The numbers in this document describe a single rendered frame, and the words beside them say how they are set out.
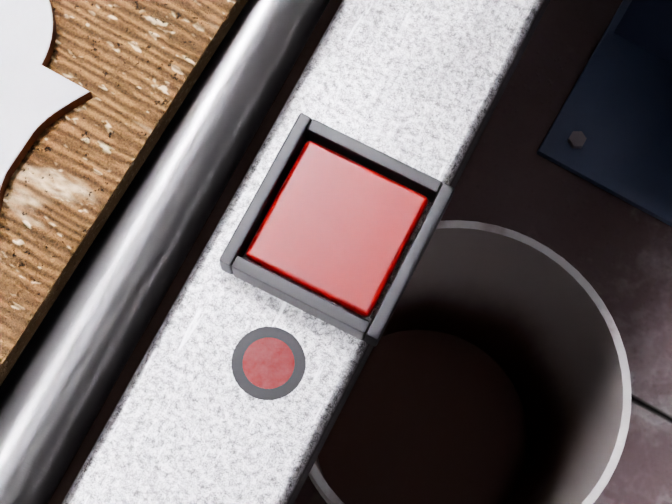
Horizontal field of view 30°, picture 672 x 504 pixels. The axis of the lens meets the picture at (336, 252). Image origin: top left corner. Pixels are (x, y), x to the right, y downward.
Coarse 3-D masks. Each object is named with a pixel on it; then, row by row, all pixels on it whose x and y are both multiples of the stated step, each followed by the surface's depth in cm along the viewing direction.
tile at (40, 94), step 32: (0, 0) 55; (32, 0) 55; (0, 32) 54; (32, 32) 54; (0, 64) 54; (32, 64) 54; (0, 96) 54; (32, 96) 54; (64, 96) 54; (0, 128) 53; (32, 128) 53; (0, 160) 53; (0, 192) 53
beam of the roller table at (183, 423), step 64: (384, 0) 58; (448, 0) 59; (512, 0) 59; (320, 64) 58; (384, 64) 58; (448, 64) 58; (512, 64) 58; (384, 128) 57; (448, 128) 57; (192, 320) 54; (256, 320) 54; (320, 320) 54; (128, 384) 54; (192, 384) 54; (320, 384) 54; (128, 448) 53; (192, 448) 53; (256, 448) 53; (320, 448) 57
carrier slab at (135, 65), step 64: (64, 0) 56; (128, 0) 56; (192, 0) 56; (64, 64) 55; (128, 64) 55; (192, 64) 55; (64, 128) 54; (128, 128) 54; (64, 192) 54; (0, 256) 53; (64, 256) 53; (0, 320) 52; (0, 384) 53
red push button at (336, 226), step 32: (320, 160) 55; (352, 160) 55; (288, 192) 54; (320, 192) 55; (352, 192) 55; (384, 192) 55; (416, 192) 55; (288, 224) 54; (320, 224) 54; (352, 224) 54; (384, 224) 54; (416, 224) 54; (256, 256) 54; (288, 256) 54; (320, 256) 54; (352, 256) 54; (384, 256) 54; (320, 288) 53; (352, 288) 53
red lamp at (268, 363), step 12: (252, 348) 54; (264, 348) 54; (276, 348) 54; (288, 348) 54; (252, 360) 54; (264, 360) 54; (276, 360) 54; (288, 360) 54; (252, 372) 54; (264, 372) 54; (276, 372) 54; (288, 372) 54; (264, 384) 54; (276, 384) 54
